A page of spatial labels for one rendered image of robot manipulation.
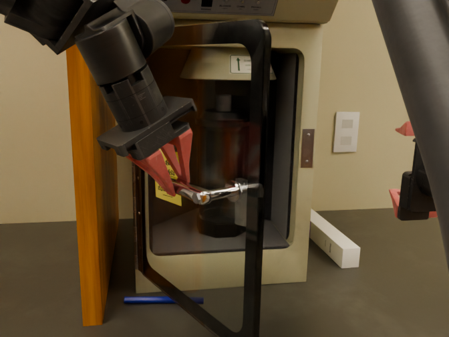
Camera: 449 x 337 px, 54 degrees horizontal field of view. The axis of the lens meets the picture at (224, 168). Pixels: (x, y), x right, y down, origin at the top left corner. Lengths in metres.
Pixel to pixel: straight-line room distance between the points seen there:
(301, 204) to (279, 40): 0.29
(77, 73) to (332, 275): 0.60
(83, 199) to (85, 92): 0.15
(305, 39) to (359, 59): 0.54
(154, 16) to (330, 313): 0.55
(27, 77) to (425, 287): 1.00
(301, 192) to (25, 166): 0.72
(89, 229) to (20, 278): 0.29
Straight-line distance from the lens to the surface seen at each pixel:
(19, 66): 1.21
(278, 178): 0.90
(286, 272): 0.87
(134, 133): 0.48
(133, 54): 0.47
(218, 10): 0.71
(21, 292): 0.90
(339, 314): 0.81
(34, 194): 1.25
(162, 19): 0.53
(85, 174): 0.67
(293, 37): 0.78
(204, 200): 0.49
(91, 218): 0.69
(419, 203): 0.67
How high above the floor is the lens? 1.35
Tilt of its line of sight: 13 degrees down
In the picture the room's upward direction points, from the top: 1 degrees clockwise
